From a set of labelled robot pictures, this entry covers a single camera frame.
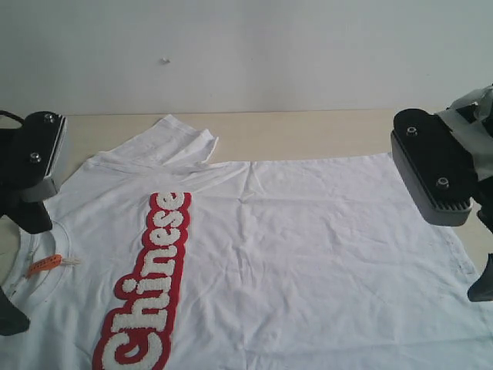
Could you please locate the white t-shirt red lettering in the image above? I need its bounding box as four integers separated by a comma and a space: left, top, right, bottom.
1, 116, 492, 369

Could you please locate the orange clothing tag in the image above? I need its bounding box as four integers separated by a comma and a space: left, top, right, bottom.
25, 254, 82, 278

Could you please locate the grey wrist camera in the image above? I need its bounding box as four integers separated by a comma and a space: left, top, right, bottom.
22, 111, 69, 203
391, 109, 478, 227

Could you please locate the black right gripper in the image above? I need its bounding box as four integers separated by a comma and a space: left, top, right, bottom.
461, 115, 493, 232

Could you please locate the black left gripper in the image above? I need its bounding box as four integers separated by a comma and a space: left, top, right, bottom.
1, 110, 52, 234

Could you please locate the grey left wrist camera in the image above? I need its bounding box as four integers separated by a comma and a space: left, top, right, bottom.
22, 111, 69, 203

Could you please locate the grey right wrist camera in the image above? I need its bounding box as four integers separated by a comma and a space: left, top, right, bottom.
391, 109, 478, 227

